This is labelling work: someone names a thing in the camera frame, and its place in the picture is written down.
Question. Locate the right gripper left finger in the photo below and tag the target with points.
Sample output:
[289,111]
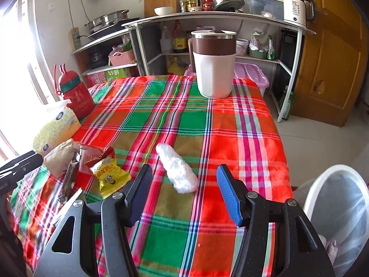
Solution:
[71,250]

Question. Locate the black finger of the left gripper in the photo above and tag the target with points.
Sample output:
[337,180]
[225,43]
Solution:
[17,168]

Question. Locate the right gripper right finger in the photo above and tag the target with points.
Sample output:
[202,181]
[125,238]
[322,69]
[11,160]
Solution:
[277,231]

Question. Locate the white plastic wrap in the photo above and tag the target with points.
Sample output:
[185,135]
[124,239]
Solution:
[178,171]

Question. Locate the white trash bin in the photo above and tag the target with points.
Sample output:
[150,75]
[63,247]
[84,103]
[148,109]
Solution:
[336,203]

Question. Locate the white metal kitchen shelf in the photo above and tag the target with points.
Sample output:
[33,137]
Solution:
[145,37]

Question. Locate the beige crumpled paper bag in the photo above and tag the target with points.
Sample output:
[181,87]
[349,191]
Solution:
[58,160]

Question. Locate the brown coffee stick sachet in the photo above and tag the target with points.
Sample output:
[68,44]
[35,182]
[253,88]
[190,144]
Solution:
[70,177]

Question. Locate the yellow tissue pack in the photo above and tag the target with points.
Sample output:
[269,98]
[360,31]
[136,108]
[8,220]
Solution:
[55,124]

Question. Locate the clear pink plastic cup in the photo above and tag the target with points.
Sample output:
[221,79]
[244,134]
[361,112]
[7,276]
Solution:
[87,153]

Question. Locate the yellow snack wrapper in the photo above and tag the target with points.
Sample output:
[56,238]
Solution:
[106,170]

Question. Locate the plaid red green tablecloth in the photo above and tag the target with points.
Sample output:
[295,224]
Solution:
[164,121]

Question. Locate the red reindeer water bottle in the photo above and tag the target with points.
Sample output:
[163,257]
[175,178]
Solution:
[70,87]

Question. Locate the green bottle on floor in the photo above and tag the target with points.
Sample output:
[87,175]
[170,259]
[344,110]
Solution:
[286,112]

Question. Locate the pink plastic basket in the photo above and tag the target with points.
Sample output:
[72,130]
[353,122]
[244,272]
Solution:
[122,58]

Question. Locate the steel steamer pot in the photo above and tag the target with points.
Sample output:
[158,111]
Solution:
[107,20]

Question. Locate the wooden door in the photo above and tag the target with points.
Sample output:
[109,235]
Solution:
[333,63]

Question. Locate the pink lidded storage box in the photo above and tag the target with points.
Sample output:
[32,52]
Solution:
[248,76]

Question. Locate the white ceramic bowl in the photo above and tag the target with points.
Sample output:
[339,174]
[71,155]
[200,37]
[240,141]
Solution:
[164,10]

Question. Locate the white brown lidded mug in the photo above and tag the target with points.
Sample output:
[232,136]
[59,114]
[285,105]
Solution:
[212,58]

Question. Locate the white electric kettle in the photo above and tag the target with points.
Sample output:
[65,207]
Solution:
[299,12]

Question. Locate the clear storage container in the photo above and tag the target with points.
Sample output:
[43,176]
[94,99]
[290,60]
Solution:
[267,8]

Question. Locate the frying pan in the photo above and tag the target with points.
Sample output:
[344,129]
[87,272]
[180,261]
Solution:
[228,5]

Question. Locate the power strip on wall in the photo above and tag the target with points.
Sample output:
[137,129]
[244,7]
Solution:
[74,38]

